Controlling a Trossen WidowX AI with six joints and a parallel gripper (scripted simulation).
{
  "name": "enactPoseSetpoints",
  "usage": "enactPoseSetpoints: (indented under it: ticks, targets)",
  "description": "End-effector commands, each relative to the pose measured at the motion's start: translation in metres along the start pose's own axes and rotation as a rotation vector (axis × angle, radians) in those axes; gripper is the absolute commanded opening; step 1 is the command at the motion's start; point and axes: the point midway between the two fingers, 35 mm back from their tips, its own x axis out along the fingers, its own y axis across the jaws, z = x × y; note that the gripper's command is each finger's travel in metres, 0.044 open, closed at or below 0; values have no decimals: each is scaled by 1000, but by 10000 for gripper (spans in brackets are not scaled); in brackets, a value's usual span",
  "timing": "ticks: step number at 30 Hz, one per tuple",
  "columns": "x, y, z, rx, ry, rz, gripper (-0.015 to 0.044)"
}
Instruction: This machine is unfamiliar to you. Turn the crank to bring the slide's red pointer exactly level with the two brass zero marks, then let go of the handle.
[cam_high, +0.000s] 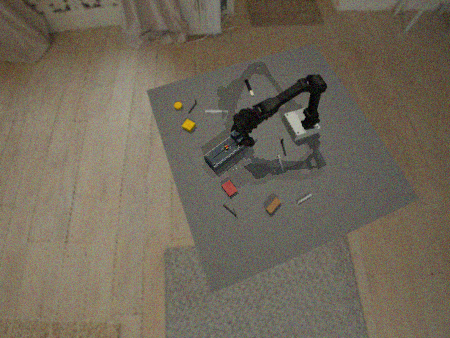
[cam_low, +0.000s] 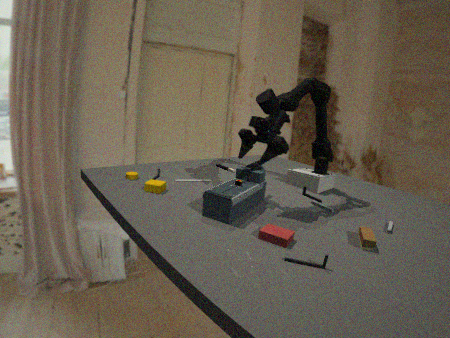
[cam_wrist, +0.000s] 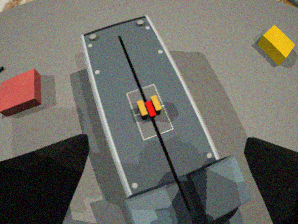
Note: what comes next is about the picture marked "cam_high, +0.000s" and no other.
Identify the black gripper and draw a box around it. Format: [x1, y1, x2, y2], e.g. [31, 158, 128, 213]
[230, 113, 257, 147]

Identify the red rectangular block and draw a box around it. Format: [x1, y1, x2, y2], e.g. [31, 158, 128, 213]
[221, 180, 238, 197]

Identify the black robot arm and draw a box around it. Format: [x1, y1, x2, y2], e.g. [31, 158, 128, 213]
[233, 74, 327, 134]

